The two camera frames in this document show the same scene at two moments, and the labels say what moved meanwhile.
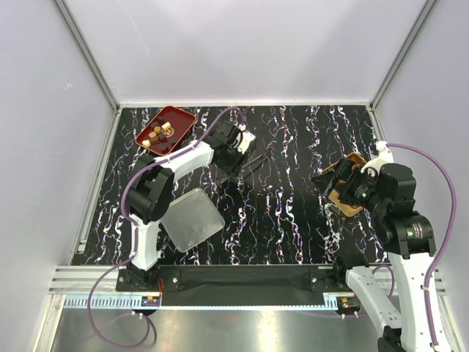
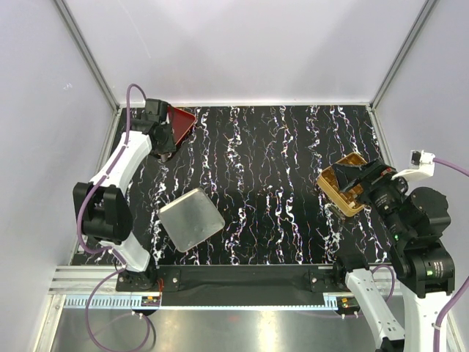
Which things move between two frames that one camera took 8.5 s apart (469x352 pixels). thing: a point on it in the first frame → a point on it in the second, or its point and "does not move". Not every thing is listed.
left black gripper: (233, 169) → (169, 147)
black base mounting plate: (237, 285) does not move
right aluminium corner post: (429, 6) does not move
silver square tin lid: (192, 218) does not move
